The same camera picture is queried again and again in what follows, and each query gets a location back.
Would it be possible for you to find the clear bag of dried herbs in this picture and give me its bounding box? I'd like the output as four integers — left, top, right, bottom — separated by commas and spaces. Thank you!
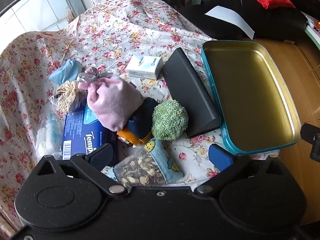
112, 148, 167, 188

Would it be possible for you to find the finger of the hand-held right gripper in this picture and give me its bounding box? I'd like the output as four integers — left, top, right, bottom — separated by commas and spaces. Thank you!
300, 123, 320, 160

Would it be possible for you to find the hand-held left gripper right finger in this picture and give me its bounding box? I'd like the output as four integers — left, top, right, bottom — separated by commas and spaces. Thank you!
194, 144, 284, 196

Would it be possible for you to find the pale green shelf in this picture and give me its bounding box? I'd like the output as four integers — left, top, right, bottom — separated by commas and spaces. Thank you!
304, 12, 320, 52

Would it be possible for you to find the teal tin box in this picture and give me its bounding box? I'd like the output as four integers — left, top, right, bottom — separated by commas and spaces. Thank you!
201, 39, 302, 155

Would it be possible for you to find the beige net pouch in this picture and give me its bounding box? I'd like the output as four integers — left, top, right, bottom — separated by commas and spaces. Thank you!
55, 81, 88, 113

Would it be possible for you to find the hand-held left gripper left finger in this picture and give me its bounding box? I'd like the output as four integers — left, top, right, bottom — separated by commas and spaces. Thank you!
37, 144, 128, 195

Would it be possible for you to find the blue face mask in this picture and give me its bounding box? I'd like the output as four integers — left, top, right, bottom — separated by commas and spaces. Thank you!
49, 59, 82, 85

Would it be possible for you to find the blue cartoon towel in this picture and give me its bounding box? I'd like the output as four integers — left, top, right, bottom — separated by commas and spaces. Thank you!
144, 138, 185, 183

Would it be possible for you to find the floral tablecloth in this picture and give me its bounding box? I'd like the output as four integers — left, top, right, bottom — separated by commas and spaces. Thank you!
0, 0, 280, 232

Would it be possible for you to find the blue tissue package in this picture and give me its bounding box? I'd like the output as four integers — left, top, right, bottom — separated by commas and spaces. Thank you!
61, 102, 118, 160

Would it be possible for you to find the pink pouch with silver bow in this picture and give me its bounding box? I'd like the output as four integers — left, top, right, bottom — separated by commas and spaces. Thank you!
77, 67, 145, 132

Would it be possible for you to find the clear plastic bag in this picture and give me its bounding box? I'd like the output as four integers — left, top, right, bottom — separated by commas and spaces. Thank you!
36, 112, 65, 155

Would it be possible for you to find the white tissue pack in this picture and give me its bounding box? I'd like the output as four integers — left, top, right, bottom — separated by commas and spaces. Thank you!
125, 54, 163, 80

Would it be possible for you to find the white paper sheet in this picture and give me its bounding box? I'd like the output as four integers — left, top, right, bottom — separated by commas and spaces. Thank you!
204, 6, 255, 40

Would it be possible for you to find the green scrubber ball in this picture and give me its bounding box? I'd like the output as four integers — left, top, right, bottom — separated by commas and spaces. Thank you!
152, 100, 189, 141

